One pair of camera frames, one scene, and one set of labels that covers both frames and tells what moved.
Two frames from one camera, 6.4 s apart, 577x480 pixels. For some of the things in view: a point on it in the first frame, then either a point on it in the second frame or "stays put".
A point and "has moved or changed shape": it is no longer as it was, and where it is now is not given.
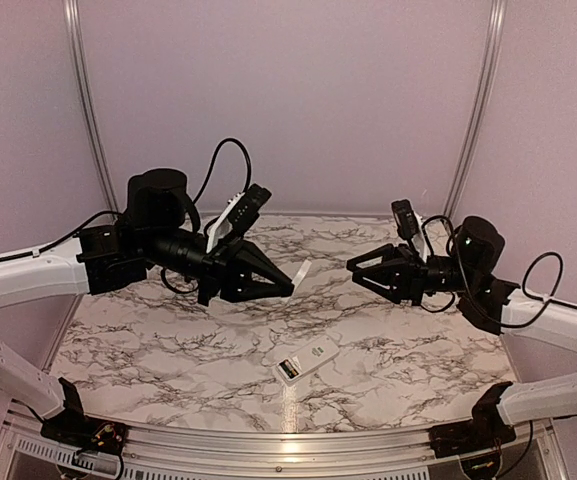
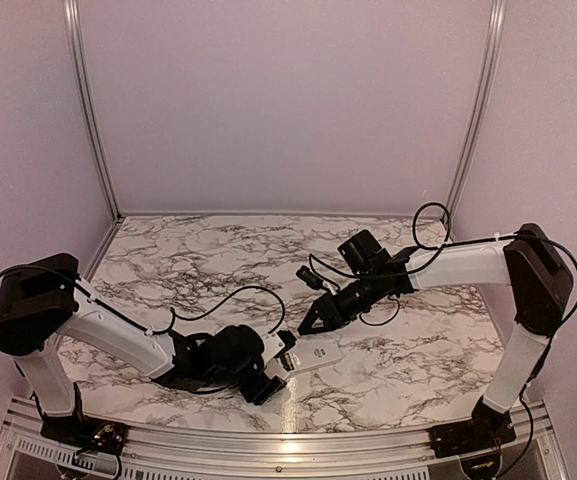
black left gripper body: (213, 266) to (259, 393)
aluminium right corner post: (479, 111) stays put
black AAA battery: (285, 368) has moved or changed shape
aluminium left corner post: (78, 56) stays put
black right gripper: (408, 278) to (331, 312)
